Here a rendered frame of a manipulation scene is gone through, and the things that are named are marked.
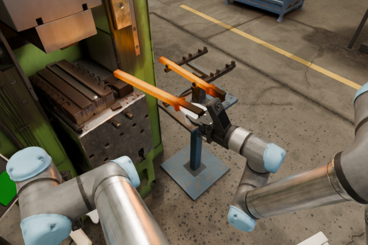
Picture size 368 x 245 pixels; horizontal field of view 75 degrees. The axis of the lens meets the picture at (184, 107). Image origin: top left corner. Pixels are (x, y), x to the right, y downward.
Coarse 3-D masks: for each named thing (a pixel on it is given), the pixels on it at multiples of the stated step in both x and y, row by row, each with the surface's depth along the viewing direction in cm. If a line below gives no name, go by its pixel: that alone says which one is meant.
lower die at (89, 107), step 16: (64, 64) 127; (48, 80) 117; (64, 80) 117; (80, 80) 115; (96, 80) 117; (48, 96) 113; (64, 96) 110; (80, 96) 108; (112, 96) 113; (80, 112) 103; (96, 112) 110
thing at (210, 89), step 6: (162, 60) 130; (168, 60) 130; (174, 66) 126; (180, 72) 123; (186, 72) 122; (186, 78) 121; (192, 78) 118; (198, 78) 118; (198, 84) 116; (204, 84) 114; (210, 90) 113; (216, 90) 109; (222, 90) 109; (216, 96) 111; (222, 96) 108
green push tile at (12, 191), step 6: (0, 174) 74; (6, 174) 74; (0, 180) 73; (6, 180) 74; (12, 180) 75; (0, 186) 72; (6, 186) 74; (12, 186) 75; (0, 192) 72; (6, 192) 73; (12, 192) 75; (0, 198) 72; (6, 198) 73; (12, 198) 74; (6, 204) 73
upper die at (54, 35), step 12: (84, 12) 85; (48, 24) 77; (60, 24) 80; (72, 24) 83; (84, 24) 87; (24, 36) 87; (36, 36) 78; (48, 36) 79; (60, 36) 82; (72, 36) 85; (84, 36) 89; (48, 48) 81; (60, 48) 84
